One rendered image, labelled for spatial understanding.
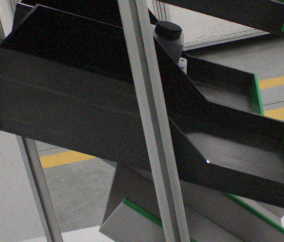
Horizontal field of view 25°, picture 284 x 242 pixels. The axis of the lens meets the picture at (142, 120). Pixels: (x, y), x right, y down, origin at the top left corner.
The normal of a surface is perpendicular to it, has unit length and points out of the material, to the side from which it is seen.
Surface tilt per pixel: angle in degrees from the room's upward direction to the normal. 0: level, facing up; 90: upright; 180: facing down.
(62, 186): 1
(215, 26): 90
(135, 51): 90
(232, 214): 90
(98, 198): 0
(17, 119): 90
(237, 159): 25
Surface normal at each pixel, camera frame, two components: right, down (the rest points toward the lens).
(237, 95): 0.26, -0.86
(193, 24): 0.09, 0.40
